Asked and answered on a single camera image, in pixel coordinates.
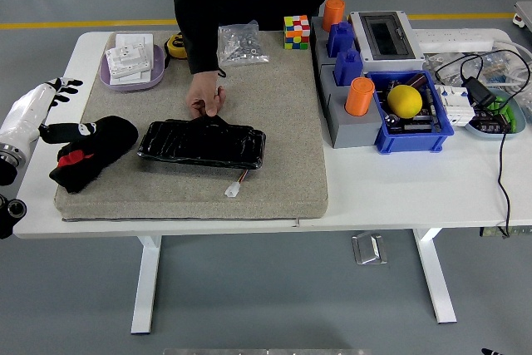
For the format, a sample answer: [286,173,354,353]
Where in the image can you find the black power adapter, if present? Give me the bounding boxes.
[463,76,498,110]

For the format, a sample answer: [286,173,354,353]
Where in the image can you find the blue plastic bin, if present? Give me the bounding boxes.
[366,70,455,155]

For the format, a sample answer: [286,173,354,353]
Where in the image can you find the black panel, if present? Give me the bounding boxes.
[136,116,267,171]

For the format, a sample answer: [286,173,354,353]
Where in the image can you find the blue plastic block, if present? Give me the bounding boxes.
[334,48,364,87]
[326,21,356,59]

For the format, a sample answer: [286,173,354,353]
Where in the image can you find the black rag with red patch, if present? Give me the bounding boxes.
[48,116,140,195]

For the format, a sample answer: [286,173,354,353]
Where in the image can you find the grey-brown mat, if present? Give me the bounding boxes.
[53,29,329,222]

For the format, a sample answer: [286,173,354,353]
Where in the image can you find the purple oval tray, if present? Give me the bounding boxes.
[98,43,167,93]

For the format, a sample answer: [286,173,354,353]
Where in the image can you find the white table leg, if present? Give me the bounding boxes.
[412,228,458,325]
[131,234,163,335]

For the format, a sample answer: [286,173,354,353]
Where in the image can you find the multicolour puzzle cube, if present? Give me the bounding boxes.
[283,14,312,50]

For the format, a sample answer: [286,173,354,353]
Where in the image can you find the brown cylindrical capacitor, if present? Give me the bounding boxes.
[405,71,427,89]

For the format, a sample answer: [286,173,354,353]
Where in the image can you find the person's right hand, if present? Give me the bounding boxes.
[185,71,228,119]

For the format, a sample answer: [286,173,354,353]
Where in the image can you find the white wall switch plate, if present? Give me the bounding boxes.
[104,45,154,79]
[109,68,149,85]
[115,33,154,52]

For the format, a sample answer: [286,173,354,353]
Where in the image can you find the metal floor plate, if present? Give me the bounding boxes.
[351,231,388,266]

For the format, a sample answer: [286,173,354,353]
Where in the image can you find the clear bag of metal nuts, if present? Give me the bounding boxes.
[216,20,270,68]

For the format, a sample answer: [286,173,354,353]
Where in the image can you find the white cable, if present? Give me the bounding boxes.
[492,38,532,94]

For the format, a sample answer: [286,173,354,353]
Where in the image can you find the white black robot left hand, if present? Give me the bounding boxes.
[0,76,101,146]

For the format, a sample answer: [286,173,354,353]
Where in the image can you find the green plastic parts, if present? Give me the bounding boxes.
[488,96,519,131]

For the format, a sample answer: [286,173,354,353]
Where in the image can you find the black adapter cord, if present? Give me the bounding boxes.
[434,49,532,239]

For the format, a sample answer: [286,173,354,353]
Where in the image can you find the orange plastic cylinder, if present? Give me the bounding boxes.
[322,0,347,33]
[344,76,376,117]

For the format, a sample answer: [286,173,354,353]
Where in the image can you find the white circuit breaker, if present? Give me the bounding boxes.
[435,83,476,127]

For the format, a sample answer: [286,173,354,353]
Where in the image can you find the white scale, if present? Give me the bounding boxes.
[511,0,532,34]

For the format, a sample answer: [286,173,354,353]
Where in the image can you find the white power strip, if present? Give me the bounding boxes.
[409,28,495,53]

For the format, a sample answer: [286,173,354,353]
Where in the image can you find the white connector with wires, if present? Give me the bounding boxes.
[224,170,250,199]

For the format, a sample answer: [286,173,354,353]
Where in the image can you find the grey electrical distribution box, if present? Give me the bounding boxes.
[348,10,426,73]

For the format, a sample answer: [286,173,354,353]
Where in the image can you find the clear bag of small parts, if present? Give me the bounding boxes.
[423,50,520,86]

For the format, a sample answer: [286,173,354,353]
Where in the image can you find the yellow ball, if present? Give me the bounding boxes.
[387,84,424,119]

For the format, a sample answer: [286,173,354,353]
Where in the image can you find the light blue tray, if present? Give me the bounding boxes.
[464,88,527,141]

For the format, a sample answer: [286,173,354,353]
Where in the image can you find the yellow black tape measure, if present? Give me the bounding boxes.
[162,32,188,69]

